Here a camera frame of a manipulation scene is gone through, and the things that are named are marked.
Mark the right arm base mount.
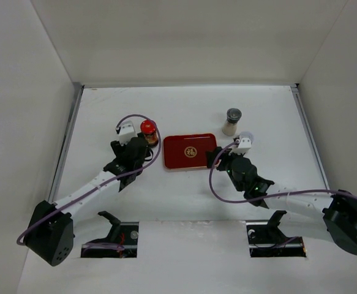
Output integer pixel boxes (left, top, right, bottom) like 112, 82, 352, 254
246, 211, 306, 258

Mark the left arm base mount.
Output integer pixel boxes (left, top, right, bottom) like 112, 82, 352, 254
80, 211, 140, 258

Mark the red rectangular tray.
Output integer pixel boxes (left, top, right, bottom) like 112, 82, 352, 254
163, 133, 217, 170

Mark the grey-cap white salt shaker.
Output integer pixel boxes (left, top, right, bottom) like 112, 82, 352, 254
222, 108, 242, 137

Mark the silver-lid spice jar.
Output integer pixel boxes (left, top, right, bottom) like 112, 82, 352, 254
239, 131, 254, 143

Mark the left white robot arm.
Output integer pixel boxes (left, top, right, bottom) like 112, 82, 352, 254
18, 137, 152, 266

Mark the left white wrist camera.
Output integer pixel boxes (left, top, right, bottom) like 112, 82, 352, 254
116, 121, 137, 146

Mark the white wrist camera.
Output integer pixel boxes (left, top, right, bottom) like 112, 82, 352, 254
230, 137, 252, 155
116, 121, 137, 146

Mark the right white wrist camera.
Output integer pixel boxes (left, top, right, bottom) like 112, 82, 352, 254
230, 137, 252, 155

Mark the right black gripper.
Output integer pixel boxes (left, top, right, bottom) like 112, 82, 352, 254
206, 146, 246, 192

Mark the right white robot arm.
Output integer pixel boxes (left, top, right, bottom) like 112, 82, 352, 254
206, 145, 357, 255

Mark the tall red-cap sauce bottle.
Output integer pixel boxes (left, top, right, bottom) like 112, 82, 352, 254
140, 119, 159, 147

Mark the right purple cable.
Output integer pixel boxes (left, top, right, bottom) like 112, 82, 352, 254
209, 139, 357, 212

